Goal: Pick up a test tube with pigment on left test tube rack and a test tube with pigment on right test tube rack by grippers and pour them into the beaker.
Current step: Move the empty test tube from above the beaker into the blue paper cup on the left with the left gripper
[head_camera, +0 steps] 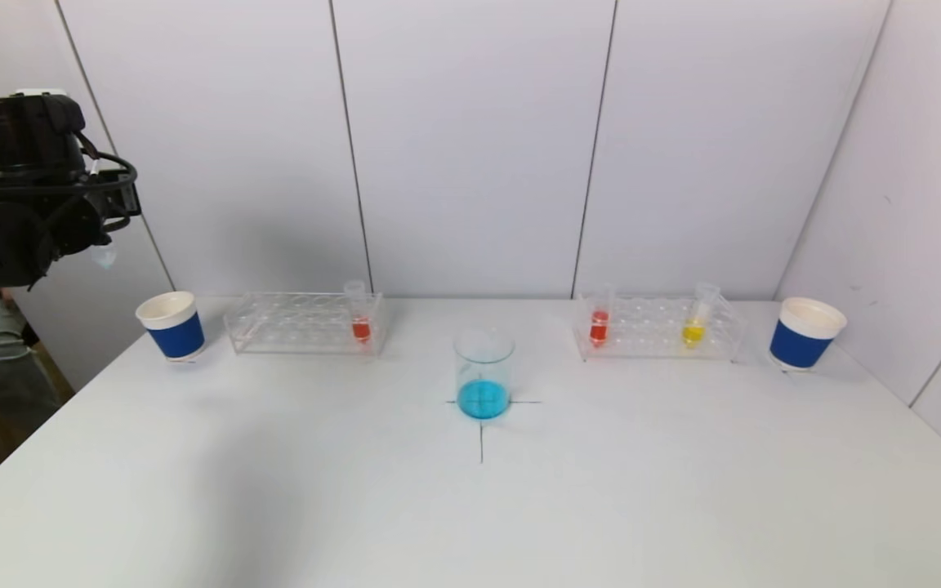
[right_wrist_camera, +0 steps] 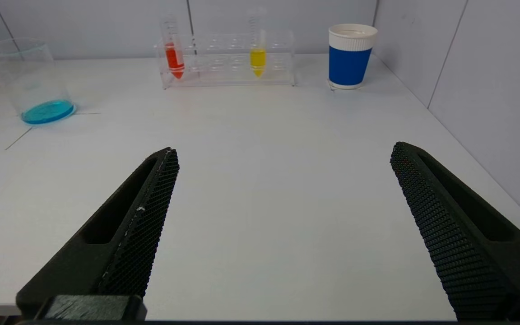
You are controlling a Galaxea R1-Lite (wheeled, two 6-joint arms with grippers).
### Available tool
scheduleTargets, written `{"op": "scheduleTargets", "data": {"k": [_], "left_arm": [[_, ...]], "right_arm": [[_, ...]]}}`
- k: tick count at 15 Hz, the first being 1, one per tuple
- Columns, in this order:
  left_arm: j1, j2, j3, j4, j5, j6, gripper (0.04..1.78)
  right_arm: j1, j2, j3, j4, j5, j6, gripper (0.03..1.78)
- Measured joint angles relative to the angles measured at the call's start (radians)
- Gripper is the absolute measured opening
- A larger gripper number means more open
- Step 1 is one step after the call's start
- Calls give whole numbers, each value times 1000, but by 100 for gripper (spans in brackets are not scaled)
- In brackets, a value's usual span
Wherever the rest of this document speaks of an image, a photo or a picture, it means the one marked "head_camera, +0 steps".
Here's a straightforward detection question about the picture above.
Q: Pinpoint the clear acrylic test tube rack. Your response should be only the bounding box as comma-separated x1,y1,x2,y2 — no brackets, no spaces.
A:
572,292,747,363
224,292,390,358

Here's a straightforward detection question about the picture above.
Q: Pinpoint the red pigment test tube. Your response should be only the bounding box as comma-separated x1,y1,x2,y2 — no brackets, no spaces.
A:
585,283,617,350

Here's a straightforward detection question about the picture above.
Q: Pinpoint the blue pigment test tube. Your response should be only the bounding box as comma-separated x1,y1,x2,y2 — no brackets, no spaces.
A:
90,158,119,271

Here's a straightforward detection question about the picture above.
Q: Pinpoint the blue white paper cup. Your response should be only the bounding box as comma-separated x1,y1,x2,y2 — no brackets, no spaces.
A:
769,297,848,372
136,292,207,363

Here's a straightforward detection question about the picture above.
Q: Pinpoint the orange-red pigment test tube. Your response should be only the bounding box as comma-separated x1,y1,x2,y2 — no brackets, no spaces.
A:
344,280,375,345

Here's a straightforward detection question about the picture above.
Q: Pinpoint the yellow pigment test tube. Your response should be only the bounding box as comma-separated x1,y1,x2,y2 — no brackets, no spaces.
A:
680,283,721,350

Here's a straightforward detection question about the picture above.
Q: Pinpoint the clear glass beaker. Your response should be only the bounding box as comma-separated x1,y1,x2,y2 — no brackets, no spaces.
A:
453,327,515,421

